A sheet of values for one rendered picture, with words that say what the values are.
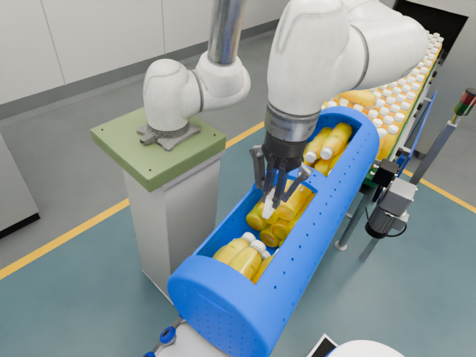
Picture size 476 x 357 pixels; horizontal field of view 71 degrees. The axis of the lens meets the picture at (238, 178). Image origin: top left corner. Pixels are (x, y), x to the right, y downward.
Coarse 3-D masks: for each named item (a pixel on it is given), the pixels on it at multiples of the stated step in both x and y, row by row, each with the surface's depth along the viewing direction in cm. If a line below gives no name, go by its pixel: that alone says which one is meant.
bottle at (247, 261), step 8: (248, 248) 82; (256, 248) 82; (240, 256) 79; (248, 256) 79; (256, 256) 80; (232, 264) 78; (240, 264) 77; (248, 264) 78; (256, 264) 79; (240, 272) 76; (248, 272) 77; (256, 272) 79
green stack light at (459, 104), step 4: (456, 104) 141; (460, 104) 139; (464, 104) 138; (456, 108) 141; (460, 108) 139; (464, 108) 138; (468, 108) 138; (456, 112) 141; (460, 112) 140; (464, 112) 139; (468, 112) 139
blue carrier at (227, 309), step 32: (320, 128) 133; (352, 128) 125; (352, 160) 105; (256, 192) 109; (320, 192) 91; (352, 192) 103; (224, 224) 95; (320, 224) 87; (192, 256) 77; (288, 256) 76; (320, 256) 87; (192, 288) 72; (224, 288) 67; (256, 288) 69; (288, 288) 74; (192, 320) 83; (224, 320) 72; (256, 320) 66; (256, 352) 72
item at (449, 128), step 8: (448, 120) 148; (448, 128) 147; (440, 136) 151; (448, 136) 149; (440, 144) 153; (432, 152) 157; (424, 160) 161; (432, 160) 159; (424, 168) 163; (416, 176) 168; (416, 184) 170; (376, 240) 206; (368, 248) 213; (360, 256) 223
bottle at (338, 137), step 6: (336, 126) 124; (342, 126) 123; (348, 126) 123; (330, 132) 122; (336, 132) 119; (342, 132) 120; (348, 132) 122; (330, 138) 117; (336, 138) 117; (342, 138) 118; (348, 138) 123; (324, 144) 116; (330, 144) 115; (336, 144) 115; (342, 144) 117; (336, 150) 116
